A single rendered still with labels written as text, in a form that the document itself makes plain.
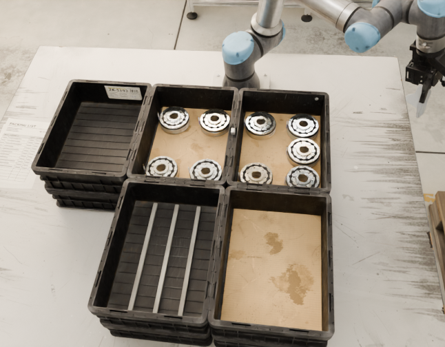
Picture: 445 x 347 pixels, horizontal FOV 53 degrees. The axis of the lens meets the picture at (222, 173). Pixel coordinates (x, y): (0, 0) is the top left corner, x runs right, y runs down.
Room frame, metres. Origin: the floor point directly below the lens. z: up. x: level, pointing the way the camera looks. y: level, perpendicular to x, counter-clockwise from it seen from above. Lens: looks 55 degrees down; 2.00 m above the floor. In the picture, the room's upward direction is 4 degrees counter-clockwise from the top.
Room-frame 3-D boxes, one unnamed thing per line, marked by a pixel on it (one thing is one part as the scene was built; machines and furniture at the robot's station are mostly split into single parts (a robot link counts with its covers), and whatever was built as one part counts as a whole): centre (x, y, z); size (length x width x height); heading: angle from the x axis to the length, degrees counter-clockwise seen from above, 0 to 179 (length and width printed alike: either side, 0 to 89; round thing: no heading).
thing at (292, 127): (0.98, -0.28, 0.86); 0.10 x 0.10 x 0.01
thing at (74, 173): (0.99, 0.40, 0.92); 0.40 x 0.30 x 0.02; 170
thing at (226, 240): (0.49, -0.12, 0.87); 0.40 x 0.30 x 0.11; 170
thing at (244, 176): (0.79, -0.10, 0.86); 0.10 x 0.10 x 0.01
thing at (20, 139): (1.09, 0.77, 0.70); 0.33 x 0.23 x 0.01; 171
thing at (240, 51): (1.32, -0.10, 0.90); 0.13 x 0.12 x 0.14; 131
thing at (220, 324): (0.49, -0.12, 0.92); 0.40 x 0.30 x 0.02; 170
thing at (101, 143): (0.99, 0.40, 0.87); 0.40 x 0.30 x 0.11; 170
